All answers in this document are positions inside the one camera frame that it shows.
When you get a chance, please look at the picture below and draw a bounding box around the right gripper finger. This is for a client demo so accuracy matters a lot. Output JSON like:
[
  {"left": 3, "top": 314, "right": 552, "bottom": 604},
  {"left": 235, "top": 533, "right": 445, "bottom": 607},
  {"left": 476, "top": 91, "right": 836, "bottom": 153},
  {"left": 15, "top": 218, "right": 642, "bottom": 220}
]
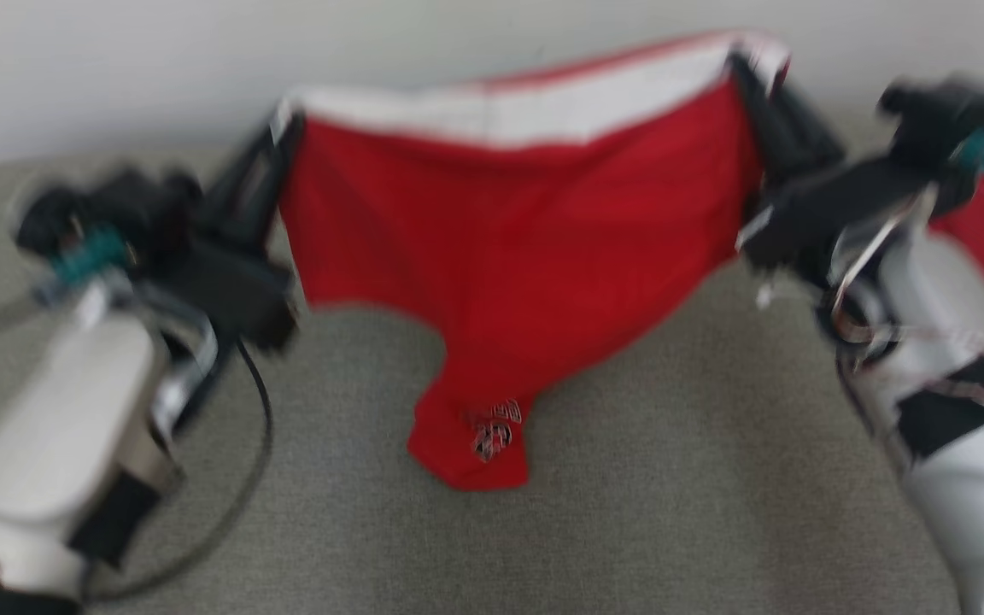
[
  {"left": 769, "top": 77, "right": 848, "bottom": 187},
  {"left": 726, "top": 51, "right": 788, "bottom": 214}
]

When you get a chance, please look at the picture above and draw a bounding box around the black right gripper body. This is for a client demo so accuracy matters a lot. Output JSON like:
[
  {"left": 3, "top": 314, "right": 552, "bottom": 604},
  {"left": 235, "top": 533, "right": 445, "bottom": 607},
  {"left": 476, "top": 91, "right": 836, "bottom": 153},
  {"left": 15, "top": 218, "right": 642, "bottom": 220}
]
[{"left": 738, "top": 157, "right": 943, "bottom": 284}]

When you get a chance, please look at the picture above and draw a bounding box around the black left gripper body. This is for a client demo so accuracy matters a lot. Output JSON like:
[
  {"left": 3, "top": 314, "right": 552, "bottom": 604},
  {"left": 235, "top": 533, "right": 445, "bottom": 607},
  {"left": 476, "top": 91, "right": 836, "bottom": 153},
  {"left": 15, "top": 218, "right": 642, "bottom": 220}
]
[{"left": 161, "top": 237, "right": 302, "bottom": 352}]

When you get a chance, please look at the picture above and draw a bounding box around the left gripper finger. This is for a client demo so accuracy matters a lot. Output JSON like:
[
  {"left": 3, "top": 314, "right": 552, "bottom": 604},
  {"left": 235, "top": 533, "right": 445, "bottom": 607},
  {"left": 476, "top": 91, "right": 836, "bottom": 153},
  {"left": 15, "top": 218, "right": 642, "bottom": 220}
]
[
  {"left": 244, "top": 118, "right": 306, "bottom": 258},
  {"left": 202, "top": 118, "right": 289, "bottom": 232}
]

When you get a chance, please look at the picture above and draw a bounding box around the red basketball shorts white waistband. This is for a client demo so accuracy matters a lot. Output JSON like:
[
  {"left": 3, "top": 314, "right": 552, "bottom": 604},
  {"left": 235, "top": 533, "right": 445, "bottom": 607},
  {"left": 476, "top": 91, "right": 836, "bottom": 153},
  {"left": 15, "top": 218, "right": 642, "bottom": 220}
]
[{"left": 277, "top": 30, "right": 792, "bottom": 493}]

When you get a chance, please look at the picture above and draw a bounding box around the grey fabric sofa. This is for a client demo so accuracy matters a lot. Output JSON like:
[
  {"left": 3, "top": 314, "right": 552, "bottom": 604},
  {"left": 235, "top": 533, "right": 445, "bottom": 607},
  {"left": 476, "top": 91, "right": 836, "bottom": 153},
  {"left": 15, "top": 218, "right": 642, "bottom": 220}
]
[{"left": 0, "top": 111, "right": 984, "bottom": 615}]

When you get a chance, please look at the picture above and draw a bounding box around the thin black left gripper cable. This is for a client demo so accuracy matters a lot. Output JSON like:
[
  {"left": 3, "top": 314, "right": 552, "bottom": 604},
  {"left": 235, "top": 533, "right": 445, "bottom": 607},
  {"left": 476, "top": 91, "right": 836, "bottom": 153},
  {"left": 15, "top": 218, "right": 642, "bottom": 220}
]
[{"left": 82, "top": 337, "right": 276, "bottom": 599}]

